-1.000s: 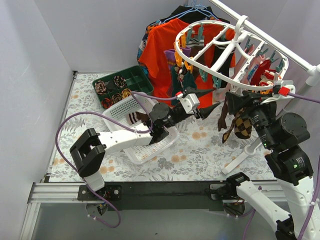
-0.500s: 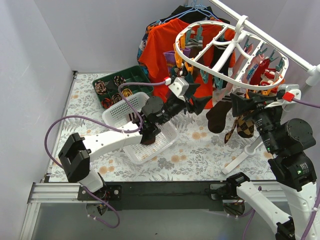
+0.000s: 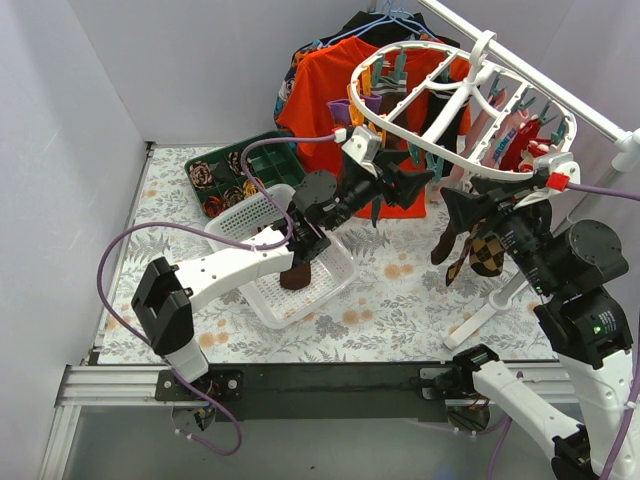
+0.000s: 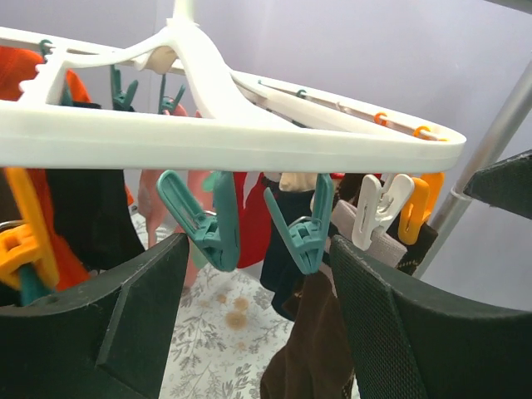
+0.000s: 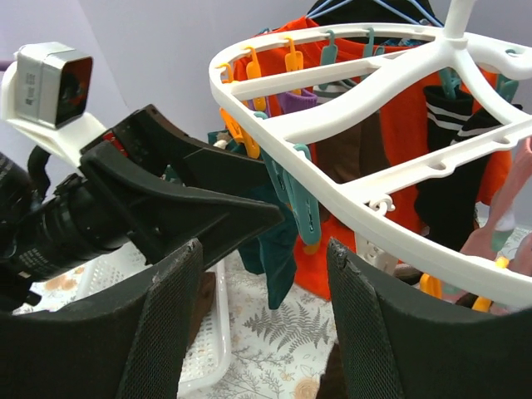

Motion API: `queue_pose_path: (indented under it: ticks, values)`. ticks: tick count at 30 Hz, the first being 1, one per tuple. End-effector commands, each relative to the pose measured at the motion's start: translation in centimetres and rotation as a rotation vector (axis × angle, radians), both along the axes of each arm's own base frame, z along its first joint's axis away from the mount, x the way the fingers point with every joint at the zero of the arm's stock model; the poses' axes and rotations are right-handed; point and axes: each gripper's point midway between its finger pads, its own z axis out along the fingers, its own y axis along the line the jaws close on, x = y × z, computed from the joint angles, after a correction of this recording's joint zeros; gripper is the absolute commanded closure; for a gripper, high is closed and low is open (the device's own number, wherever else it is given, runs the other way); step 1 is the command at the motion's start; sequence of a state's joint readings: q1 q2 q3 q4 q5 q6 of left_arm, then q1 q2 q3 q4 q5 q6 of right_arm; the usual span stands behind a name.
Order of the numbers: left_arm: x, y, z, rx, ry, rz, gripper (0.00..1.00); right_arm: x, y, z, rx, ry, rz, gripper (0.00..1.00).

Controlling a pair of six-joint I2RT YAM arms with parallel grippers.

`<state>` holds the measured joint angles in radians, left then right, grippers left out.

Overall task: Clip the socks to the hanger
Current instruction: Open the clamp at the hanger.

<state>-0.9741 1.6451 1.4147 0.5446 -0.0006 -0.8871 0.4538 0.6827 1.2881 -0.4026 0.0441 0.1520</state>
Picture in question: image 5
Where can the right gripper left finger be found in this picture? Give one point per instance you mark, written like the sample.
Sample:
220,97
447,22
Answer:
127,341

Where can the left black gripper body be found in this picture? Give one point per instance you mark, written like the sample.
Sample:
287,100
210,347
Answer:
163,188

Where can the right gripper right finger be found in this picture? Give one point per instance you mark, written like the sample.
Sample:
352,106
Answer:
398,342

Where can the plain dark brown sock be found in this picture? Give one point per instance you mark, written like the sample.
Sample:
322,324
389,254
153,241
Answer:
203,304

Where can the white hanger clip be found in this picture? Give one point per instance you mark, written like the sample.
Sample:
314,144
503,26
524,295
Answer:
377,257

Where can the white sock clip hanger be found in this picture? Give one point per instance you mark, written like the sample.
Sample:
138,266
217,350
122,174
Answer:
403,43

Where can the orange hanger clip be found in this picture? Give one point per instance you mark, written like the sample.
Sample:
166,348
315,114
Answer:
431,285

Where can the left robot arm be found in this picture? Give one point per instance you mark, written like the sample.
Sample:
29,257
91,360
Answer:
42,238

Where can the white plastic basket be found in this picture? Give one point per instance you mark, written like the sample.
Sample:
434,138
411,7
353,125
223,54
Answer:
208,359

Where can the orange t-shirt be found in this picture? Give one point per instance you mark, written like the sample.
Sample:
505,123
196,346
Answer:
404,136

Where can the floral table mat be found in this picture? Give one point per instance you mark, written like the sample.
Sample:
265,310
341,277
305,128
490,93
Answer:
278,353

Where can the teal green sock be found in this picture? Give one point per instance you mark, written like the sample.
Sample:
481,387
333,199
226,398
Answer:
271,253

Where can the pink patterned sock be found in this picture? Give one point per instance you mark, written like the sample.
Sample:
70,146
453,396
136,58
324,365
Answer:
487,241

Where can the black striped sock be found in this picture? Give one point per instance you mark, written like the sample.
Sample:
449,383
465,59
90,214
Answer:
446,205

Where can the purple yellow sock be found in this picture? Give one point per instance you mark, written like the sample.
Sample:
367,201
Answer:
290,102

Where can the brown striped-cuff sock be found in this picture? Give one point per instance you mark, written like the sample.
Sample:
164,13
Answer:
354,153

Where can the dark patterned shirt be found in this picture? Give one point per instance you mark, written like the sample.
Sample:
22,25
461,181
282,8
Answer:
374,10

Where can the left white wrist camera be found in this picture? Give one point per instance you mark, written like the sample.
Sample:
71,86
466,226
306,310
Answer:
44,94

